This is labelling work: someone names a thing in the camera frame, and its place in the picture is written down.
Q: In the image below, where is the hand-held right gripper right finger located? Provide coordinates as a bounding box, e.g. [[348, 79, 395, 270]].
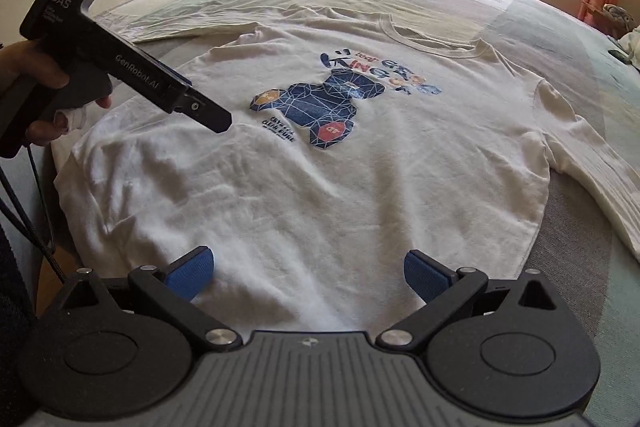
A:
[[375, 249, 558, 353]]

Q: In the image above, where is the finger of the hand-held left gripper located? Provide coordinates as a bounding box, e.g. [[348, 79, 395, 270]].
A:
[[171, 87, 234, 134]]

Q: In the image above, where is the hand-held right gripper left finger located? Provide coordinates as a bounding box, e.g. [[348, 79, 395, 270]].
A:
[[60, 246, 241, 352]]

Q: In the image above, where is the white printed sweatshirt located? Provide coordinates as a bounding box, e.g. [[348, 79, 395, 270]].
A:
[[52, 4, 640, 334]]

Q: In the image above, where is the person's left hand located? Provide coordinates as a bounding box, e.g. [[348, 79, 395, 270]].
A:
[[0, 40, 114, 148]]

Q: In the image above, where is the person's dark clothing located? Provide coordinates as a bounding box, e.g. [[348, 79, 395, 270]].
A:
[[0, 221, 44, 427]]

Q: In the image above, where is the small pale pillow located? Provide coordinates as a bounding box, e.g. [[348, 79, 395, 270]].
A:
[[617, 27, 640, 74]]

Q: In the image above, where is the wooden bedside table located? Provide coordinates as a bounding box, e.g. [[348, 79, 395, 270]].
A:
[[584, 2, 612, 28]]

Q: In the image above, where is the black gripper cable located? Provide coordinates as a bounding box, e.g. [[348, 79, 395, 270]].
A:
[[0, 142, 69, 286]]

